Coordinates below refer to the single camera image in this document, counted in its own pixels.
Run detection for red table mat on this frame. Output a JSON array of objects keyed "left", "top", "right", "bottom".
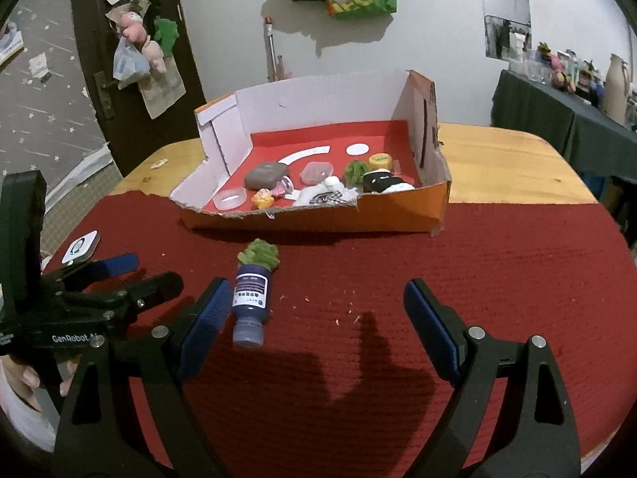
[{"left": 37, "top": 192, "right": 637, "bottom": 478}]

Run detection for group of small figurines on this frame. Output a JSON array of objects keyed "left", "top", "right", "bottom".
[{"left": 535, "top": 42, "right": 605, "bottom": 105}]

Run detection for black and white plush toy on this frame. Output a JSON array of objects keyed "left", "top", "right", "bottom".
[{"left": 362, "top": 170, "right": 415, "bottom": 194}]

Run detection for group of glass cups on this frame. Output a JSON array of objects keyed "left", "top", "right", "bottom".
[{"left": 508, "top": 55, "right": 553, "bottom": 83}]

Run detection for cardboard box with red floor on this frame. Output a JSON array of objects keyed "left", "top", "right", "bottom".
[{"left": 170, "top": 69, "right": 453, "bottom": 236}]

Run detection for dark brown door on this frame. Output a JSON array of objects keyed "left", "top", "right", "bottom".
[{"left": 70, "top": 0, "right": 207, "bottom": 177}]

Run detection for pale hanging pouch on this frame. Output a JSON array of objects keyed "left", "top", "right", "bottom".
[{"left": 142, "top": 60, "right": 187, "bottom": 119}]

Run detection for blonde doll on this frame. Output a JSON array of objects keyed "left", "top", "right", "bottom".
[{"left": 251, "top": 179, "right": 294, "bottom": 209}]

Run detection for wall mirror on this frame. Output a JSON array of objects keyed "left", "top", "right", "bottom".
[{"left": 478, "top": 0, "right": 531, "bottom": 62}]

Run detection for green succulent toy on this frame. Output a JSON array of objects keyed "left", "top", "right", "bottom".
[
  {"left": 345, "top": 159, "right": 370, "bottom": 184},
  {"left": 237, "top": 239, "right": 281, "bottom": 270}
]

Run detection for person's left hand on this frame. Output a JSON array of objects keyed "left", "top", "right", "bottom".
[{"left": 0, "top": 358, "right": 80, "bottom": 412}]

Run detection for clear plastic bag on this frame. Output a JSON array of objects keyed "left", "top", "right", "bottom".
[{"left": 113, "top": 40, "right": 150, "bottom": 83}]

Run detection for metal door handle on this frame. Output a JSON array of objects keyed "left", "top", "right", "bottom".
[{"left": 94, "top": 71, "right": 117, "bottom": 120}]

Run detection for blue paint bottle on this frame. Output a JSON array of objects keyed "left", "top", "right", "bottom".
[{"left": 232, "top": 261, "right": 274, "bottom": 348}]

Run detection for beige ceramic jug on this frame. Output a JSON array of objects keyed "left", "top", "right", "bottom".
[{"left": 600, "top": 53, "right": 630, "bottom": 125}]

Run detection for green hanging plush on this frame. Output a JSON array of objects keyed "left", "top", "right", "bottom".
[{"left": 153, "top": 17, "right": 180, "bottom": 53}]

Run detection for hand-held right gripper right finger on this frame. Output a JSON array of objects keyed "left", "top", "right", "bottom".
[{"left": 403, "top": 278, "right": 583, "bottom": 478}]

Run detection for grey stone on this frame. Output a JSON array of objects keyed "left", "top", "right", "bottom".
[{"left": 244, "top": 161, "right": 290, "bottom": 190}]

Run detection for side table with dark cloth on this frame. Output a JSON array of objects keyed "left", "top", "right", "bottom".
[{"left": 490, "top": 69, "right": 637, "bottom": 210}]

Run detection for grey stick with orange tip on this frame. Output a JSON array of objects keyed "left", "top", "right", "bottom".
[{"left": 264, "top": 16, "right": 277, "bottom": 83}]

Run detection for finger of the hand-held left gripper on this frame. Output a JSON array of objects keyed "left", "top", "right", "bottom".
[
  {"left": 45, "top": 252, "right": 141, "bottom": 293},
  {"left": 106, "top": 272, "right": 185, "bottom": 325}
]

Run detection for pink hanging plush toys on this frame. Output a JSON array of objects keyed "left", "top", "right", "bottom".
[{"left": 118, "top": 10, "right": 166, "bottom": 73}]

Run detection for white square badge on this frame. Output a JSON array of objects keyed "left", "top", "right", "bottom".
[{"left": 61, "top": 230, "right": 101, "bottom": 264}]

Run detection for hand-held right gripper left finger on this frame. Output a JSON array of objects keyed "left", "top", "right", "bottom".
[{"left": 52, "top": 277, "right": 234, "bottom": 478}]

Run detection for clear pink plastic container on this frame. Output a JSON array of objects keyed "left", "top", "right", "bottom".
[{"left": 300, "top": 161, "right": 335, "bottom": 184}]

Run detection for person's left forearm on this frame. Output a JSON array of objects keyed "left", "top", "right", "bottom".
[{"left": 0, "top": 386, "right": 58, "bottom": 454}]

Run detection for clear pink plastic lid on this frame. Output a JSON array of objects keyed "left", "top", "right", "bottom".
[{"left": 213, "top": 186, "right": 248, "bottom": 210}]

